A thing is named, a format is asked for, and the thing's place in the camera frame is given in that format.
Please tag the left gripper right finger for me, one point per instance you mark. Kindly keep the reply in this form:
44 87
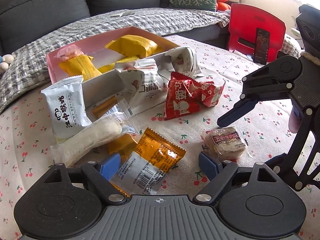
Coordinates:
220 176

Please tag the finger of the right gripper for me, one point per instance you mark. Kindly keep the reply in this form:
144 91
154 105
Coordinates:
276 161
241 108

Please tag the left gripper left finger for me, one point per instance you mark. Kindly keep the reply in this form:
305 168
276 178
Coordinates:
98 179

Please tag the small clear nougat packet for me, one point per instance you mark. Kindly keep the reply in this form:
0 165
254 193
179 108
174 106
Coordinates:
224 143

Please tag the red candy packet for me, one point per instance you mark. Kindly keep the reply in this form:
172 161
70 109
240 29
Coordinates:
181 97
207 93

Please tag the clear white rice cracker packet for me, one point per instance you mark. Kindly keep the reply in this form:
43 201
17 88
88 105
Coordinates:
104 130

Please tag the orange clear snack packet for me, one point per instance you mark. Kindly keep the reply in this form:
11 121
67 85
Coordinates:
145 169

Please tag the yellow ribbed snack bag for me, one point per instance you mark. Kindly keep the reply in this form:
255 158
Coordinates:
80 65

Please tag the large yellow snack bag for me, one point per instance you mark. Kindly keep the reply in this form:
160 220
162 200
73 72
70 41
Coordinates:
134 45

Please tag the pink wafer snack packet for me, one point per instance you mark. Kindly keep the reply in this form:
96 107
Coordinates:
68 52

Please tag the yellow snack packet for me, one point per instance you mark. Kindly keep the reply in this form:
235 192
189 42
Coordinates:
109 67

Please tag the floral cloth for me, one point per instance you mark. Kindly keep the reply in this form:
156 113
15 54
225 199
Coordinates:
291 47

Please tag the black smartphone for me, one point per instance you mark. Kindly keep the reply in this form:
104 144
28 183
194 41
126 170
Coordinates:
261 46

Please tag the white newsprint snack packet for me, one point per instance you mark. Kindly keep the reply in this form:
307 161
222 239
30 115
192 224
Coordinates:
184 61

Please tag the white blue cake packet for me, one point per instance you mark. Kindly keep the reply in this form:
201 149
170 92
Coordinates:
65 101

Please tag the red plastic stool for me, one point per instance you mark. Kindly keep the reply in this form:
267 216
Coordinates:
253 30

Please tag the white red fruit snack packet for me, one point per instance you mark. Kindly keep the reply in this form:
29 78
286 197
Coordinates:
145 86

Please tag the orange plush pumpkin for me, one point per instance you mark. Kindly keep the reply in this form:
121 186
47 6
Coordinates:
221 5

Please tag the pink shallow cardboard box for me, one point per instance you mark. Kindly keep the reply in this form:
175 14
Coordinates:
101 88

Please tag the grey checkered sofa blanket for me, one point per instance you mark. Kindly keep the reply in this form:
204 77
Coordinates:
29 69

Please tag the white paper on sofa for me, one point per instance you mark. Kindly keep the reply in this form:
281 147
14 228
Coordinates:
125 13

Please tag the blue plush toy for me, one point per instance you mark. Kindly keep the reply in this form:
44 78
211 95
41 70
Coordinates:
5 62

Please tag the dark grey sofa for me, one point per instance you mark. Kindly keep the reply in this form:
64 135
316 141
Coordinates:
24 21

